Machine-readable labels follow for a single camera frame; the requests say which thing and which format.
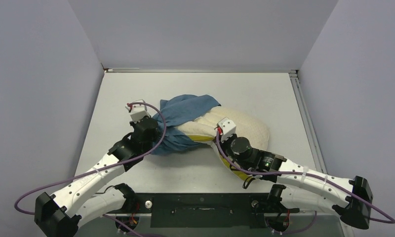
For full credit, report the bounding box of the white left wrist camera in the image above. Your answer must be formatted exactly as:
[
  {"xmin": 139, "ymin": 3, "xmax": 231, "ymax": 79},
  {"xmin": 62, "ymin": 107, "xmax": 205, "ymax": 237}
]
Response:
[{"xmin": 125, "ymin": 99, "xmax": 150, "ymax": 123}]

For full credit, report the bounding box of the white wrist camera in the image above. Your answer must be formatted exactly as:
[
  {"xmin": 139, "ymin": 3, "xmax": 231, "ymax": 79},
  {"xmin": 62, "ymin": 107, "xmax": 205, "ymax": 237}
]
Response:
[
  {"xmin": 216, "ymin": 117, "xmax": 237, "ymax": 142},
  {"xmin": 125, "ymin": 99, "xmax": 150, "ymax": 123}
]

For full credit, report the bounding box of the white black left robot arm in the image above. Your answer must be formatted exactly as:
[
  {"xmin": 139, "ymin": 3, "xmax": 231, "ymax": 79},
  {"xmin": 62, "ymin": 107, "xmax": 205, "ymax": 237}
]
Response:
[{"xmin": 34, "ymin": 116, "xmax": 160, "ymax": 237}]

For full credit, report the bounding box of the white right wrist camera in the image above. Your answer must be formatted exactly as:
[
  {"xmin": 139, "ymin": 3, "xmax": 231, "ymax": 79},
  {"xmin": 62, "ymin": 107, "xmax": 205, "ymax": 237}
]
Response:
[{"xmin": 216, "ymin": 117, "xmax": 237, "ymax": 142}]

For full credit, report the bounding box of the aluminium frame rail right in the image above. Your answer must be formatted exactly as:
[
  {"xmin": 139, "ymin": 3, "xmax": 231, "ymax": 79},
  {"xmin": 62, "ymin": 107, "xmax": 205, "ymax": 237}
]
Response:
[{"xmin": 289, "ymin": 70, "xmax": 328, "ymax": 174}]

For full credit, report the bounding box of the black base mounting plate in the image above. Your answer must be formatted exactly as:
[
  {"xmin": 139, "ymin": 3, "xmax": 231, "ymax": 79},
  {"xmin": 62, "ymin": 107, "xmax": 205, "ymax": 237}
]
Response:
[{"xmin": 103, "ymin": 193, "xmax": 300, "ymax": 229}]

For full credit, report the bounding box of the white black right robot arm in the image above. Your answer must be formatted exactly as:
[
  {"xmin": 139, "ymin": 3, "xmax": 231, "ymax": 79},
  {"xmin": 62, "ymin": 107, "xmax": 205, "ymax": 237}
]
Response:
[{"xmin": 214, "ymin": 134, "xmax": 373, "ymax": 230}]

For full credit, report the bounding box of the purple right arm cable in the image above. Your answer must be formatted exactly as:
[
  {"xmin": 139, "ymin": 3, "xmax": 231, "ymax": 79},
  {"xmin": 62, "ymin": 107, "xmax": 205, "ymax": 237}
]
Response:
[{"xmin": 215, "ymin": 129, "xmax": 395, "ymax": 236}]

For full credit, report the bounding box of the blue pillowcase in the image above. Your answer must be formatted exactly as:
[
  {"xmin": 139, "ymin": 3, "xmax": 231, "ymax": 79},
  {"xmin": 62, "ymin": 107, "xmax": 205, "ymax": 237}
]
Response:
[{"xmin": 152, "ymin": 94, "xmax": 220, "ymax": 156}]

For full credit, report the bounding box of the yellow white pillow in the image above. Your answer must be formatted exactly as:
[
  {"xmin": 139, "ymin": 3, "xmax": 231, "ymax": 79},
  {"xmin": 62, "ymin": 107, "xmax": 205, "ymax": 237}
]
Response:
[{"xmin": 176, "ymin": 106, "xmax": 270, "ymax": 168}]

